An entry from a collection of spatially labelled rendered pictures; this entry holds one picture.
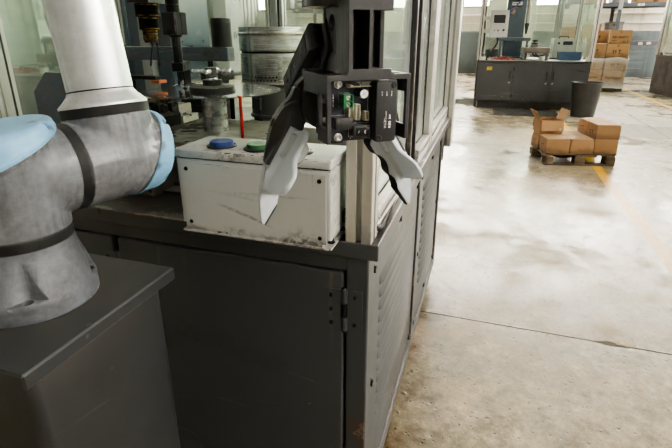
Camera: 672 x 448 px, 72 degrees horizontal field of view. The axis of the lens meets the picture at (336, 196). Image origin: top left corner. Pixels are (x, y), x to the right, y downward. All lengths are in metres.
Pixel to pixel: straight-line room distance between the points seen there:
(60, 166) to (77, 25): 0.18
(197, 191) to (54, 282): 0.27
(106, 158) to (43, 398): 0.29
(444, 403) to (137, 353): 1.08
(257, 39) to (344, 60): 1.48
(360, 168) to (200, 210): 0.29
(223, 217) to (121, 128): 0.23
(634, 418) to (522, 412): 0.33
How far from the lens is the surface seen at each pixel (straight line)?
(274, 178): 0.41
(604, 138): 4.61
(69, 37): 0.71
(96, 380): 0.70
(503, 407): 1.64
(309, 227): 0.75
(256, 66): 1.85
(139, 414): 0.80
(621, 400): 1.81
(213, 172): 0.80
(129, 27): 1.99
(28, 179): 0.64
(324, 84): 0.36
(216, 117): 1.19
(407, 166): 0.44
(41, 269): 0.67
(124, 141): 0.69
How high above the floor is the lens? 1.08
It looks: 19 degrees down
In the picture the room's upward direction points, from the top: straight up
